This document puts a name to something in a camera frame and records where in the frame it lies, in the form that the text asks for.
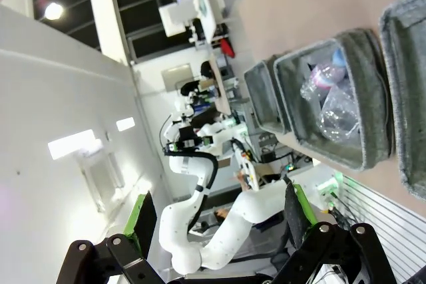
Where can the large rectangular ceiling light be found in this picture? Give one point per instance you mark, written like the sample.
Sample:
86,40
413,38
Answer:
75,146

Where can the round ceiling lamp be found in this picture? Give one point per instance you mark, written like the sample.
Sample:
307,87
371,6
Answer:
53,11

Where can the small rectangular ceiling light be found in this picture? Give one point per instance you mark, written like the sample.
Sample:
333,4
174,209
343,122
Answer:
125,124

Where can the white ceiling vent unit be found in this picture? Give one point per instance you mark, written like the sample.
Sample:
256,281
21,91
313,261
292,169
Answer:
100,181

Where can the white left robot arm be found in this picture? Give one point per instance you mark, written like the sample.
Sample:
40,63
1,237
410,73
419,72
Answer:
176,230

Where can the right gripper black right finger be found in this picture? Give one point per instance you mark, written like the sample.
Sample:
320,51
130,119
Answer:
294,211

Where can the background white robot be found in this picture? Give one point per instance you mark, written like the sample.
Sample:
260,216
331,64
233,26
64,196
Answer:
216,129

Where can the clear bottle pink label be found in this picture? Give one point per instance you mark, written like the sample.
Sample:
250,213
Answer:
321,78

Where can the white background table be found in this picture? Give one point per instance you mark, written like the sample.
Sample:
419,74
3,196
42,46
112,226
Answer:
203,4

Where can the grey fabric basket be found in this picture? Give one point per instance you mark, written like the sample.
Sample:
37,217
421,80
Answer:
263,97
369,104
409,97

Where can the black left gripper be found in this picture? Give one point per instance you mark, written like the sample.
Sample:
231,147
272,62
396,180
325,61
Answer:
188,138

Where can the white ribbed table rail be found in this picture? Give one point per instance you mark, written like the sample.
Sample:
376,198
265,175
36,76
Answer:
392,217

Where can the red background bag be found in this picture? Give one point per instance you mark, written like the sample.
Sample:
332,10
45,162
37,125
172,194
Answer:
228,48

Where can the wooden background table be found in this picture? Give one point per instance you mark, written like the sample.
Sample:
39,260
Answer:
221,97

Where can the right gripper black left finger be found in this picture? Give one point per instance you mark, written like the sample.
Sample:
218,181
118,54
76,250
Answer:
144,224

